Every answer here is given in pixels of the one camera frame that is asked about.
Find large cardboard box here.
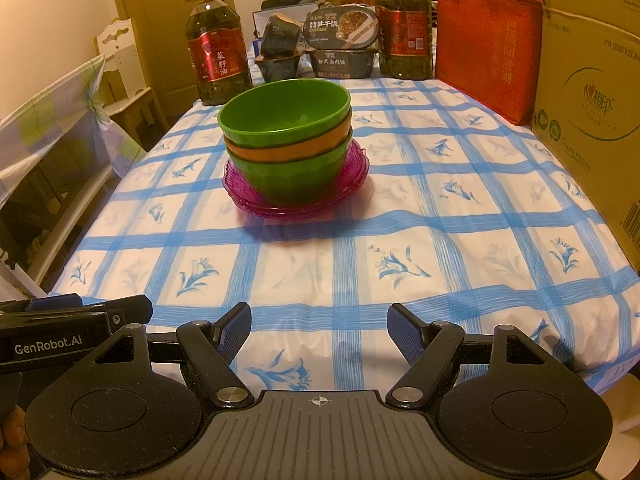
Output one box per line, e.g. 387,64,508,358
530,0,640,261

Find grey instant meal tray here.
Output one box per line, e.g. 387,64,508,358
303,6,379,51

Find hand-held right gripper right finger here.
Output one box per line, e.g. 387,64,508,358
386,303,548,409

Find white wooden chair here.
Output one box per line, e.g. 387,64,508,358
95,17,168,151

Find black bag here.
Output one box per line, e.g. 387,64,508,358
262,0,321,11

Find blue checked floral tablecloth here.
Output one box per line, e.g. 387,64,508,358
47,72,640,396

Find green plastic bowl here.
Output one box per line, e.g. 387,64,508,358
227,130,354,206
217,78,352,148

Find person's left hand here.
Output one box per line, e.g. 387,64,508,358
0,404,32,480

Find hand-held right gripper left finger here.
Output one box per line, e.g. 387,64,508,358
92,302,256,409

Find red tote bag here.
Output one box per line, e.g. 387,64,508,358
434,0,543,127

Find cooking oil bottle red label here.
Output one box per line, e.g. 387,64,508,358
185,0,253,107
375,0,433,80

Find orange plastic bowl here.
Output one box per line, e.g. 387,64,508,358
223,119,353,163

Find wooden door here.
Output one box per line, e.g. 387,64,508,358
106,0,236,106

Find dark instant meal box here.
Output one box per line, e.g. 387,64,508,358
305,47,379,80

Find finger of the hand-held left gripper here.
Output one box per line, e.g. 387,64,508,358
80,295,153,326
0,296,85,317

